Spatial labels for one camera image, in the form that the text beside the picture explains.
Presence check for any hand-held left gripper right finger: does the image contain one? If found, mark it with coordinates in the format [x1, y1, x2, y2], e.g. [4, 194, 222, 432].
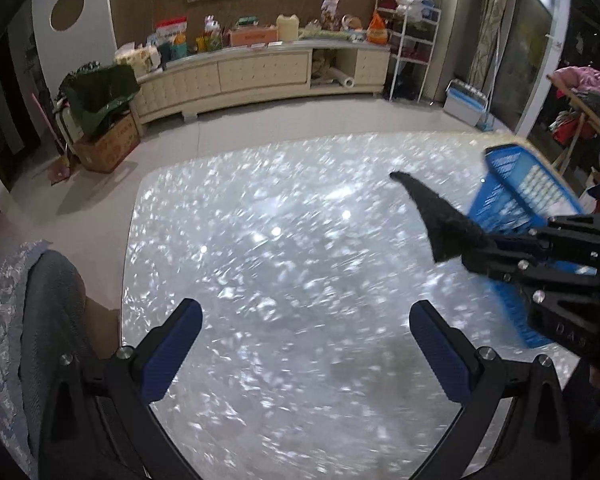
[409, 300, 573, 480]

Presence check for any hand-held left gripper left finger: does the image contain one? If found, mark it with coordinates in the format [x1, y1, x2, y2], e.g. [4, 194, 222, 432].
[37, 298, 204, 480]

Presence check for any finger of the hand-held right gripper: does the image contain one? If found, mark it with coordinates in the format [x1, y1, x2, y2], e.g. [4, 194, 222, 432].
[460, 249, 549, 306]
[492, 212, 600, 263]

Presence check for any blue plastic basket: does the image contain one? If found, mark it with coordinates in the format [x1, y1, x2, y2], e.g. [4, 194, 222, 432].
[467, 144, 586, 350]

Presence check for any black fuzzy cloth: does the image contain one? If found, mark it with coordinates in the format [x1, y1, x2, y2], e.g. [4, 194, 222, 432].
[389, 171, 496, 264]

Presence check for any grey padded chair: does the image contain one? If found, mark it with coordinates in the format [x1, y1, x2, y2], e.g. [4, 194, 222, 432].
[17, 250, 121, 461]

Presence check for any pink cloth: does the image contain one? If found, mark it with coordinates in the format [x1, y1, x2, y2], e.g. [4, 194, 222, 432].
[552, 66, 600, 96]

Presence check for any blue and white bucket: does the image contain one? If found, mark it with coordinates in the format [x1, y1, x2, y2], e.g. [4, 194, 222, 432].
[442, 79, 491, 128]

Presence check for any grey patterned chair cushion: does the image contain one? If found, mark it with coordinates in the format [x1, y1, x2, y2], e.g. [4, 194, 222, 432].
[0, 240, 56, 466]

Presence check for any cardboard box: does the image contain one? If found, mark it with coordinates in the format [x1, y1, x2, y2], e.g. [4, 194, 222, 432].
[72, 112, 142, 175]

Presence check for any white metal rack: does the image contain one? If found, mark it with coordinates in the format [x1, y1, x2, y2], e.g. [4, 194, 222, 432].
[373, 0, 441, 103]

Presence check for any patterned curtain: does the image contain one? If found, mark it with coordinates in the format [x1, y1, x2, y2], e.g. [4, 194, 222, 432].
[467, 0, 518, 81]

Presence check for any dark green bag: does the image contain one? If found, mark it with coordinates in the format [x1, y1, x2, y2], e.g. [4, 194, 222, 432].
[57, 61, 142, 136]

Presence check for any orange bag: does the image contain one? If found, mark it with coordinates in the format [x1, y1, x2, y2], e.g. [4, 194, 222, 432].
[366, 12, 388, 45]

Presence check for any cream television cabinet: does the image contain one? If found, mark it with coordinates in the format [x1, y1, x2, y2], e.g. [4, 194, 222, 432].
[130, 40, 392, 123]

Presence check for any floral tissue box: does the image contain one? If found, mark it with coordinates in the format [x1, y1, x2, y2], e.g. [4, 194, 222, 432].
[115, 44, 161, 78]

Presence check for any green mat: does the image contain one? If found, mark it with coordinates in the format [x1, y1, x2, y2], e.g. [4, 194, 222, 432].
[298, 27, 353, 41]

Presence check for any wrapped bouquet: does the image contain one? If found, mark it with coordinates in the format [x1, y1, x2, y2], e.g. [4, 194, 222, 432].
[321, 0, 341, 31]

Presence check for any red and white box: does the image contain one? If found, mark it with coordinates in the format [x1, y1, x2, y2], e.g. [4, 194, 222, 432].
[155, 18, 188, 53]

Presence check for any pink box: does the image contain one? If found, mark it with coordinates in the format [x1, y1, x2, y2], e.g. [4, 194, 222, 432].
[228, 26, 277, 47]

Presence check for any cream plastic jug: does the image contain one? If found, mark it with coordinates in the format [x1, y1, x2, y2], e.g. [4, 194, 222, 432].
[276, 13, 301, 41]

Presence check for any wooden frame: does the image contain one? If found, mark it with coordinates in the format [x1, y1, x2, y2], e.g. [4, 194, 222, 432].
[547, 75, 600, 171]

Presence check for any broom with red handle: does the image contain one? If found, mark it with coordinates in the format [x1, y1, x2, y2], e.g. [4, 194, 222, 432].
[31, 92, 73, 183]

